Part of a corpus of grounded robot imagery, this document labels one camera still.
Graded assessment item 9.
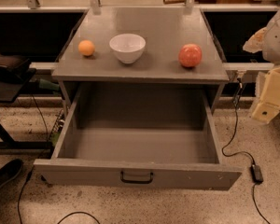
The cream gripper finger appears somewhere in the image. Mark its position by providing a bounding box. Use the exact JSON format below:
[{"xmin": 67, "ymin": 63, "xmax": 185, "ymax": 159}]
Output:
[
  {"xmin": 243, "ymin": 27, "xmax": 267, "ymax": 53},
  {"xmin": 251, "ymin": 66, "xmax": 280, "ymax": 124}
]

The small orange fruit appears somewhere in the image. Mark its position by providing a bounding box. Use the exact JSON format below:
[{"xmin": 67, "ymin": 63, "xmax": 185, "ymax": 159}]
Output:
[{"xmin": 78, "ymin": 40, "xmax": 95, "ymax": 56}]

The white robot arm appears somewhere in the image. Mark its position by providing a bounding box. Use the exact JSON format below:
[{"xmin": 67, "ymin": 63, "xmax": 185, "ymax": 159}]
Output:
[{"xmin": 243, "ymin": 9, "xmax": 280, "ymax": 124}]

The grey open top drawer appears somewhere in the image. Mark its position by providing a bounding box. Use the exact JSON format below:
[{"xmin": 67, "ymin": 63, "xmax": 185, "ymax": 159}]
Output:
[{"xmin": 35, "ymin": 82, "xmax": 241, "ymax": 190}]

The red apple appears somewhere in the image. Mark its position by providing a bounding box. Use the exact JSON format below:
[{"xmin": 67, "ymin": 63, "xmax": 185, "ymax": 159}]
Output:
[{"xmin": 178, "ymin": 44, "xmax": 202, "ymax": 68}]

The black power adapter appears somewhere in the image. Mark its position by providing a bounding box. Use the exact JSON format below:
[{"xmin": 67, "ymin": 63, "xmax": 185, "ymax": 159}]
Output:
[{"xmin": 250, "ymin": 164, "xmax": 263, "ymax": 184}]

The grey cabinet body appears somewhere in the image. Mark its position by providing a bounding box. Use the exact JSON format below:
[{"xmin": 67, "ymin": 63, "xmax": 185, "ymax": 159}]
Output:
[{"xmin": 52, "ymin": 7, "xmax": 228, "ymax": 122}]

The wooden stick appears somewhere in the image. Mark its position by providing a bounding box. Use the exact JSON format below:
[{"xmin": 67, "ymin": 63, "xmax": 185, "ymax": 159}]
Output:
[{"xmin": 162, "ymin": 0, "xmax": 199, "ymax": 5}]

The white ceramic bowl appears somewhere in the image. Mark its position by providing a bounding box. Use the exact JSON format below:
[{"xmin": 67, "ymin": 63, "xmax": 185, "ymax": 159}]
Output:
[{"xmin": 109, "ymin": 34, "xmax": 146, "ymax": 64}]

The dark folded cloth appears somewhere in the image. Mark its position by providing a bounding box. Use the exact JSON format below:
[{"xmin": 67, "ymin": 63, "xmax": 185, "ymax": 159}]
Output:
[{"xmin": 0, "ymin": 53, "xmax": 31, "ymax": 76}]

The black side table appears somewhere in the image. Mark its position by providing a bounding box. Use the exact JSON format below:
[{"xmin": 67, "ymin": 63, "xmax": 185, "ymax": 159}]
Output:
[{"xmin": 0, "ymin": 67, "xmax": 52, "ymax": 151}]

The black shoe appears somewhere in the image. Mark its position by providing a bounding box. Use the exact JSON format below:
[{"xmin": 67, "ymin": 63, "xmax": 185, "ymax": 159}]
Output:
[{"xmin": 0, "ymin": 159, "xmax": 23, "ymax": 189}]

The black adapter cable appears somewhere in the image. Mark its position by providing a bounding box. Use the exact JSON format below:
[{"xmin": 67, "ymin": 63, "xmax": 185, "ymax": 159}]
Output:
[{"xmin": 221, "ymin": 77, "xmax": 272, "ymax": 224}]

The black drawer handle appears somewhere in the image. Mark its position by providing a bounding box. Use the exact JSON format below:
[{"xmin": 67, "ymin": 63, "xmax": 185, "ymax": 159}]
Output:
[{"xmin": 120, "ymin": 171, "xmax": 154, "ymax": 185}]

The black floor cable left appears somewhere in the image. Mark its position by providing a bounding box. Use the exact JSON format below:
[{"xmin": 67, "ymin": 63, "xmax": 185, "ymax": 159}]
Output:
[{"xmin": 16, "ymin": 95, "xmax": 101, "ymax": 224}]

